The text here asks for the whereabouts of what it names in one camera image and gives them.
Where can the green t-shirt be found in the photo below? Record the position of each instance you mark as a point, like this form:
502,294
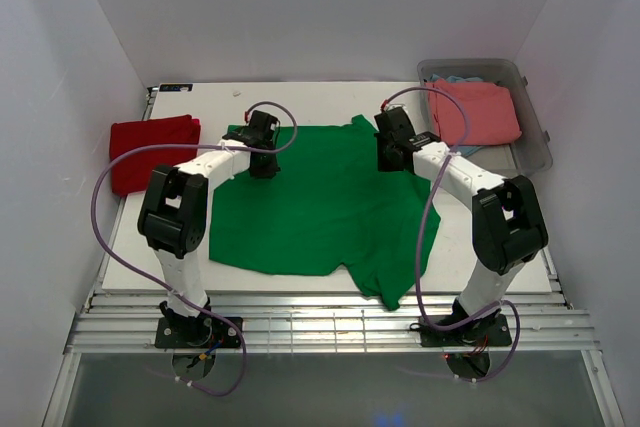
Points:
328,207

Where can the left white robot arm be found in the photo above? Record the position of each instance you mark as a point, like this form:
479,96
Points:
173,216

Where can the pink folded t-shirt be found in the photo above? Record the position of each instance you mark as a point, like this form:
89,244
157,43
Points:
489,108

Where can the folded red t-shirt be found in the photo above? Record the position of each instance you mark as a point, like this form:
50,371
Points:
132,175

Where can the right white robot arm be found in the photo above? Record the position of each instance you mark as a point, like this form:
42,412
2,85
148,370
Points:
507,225

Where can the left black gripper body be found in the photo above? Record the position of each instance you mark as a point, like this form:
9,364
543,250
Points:
267,169

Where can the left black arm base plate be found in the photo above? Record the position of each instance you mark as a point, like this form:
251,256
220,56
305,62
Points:
202,333

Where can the aluminium rail frame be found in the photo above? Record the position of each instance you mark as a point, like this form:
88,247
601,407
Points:
114,323

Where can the light blue folded t-shirt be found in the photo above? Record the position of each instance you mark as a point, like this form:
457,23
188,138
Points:
465,149

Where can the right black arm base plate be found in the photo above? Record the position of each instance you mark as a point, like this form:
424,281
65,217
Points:
490,331

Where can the clear plastic bin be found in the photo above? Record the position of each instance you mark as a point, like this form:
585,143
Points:
525,156

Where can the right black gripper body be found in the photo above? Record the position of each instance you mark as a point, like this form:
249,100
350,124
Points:
383,158

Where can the blue label sticker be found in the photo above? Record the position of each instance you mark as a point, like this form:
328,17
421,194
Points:
173,87

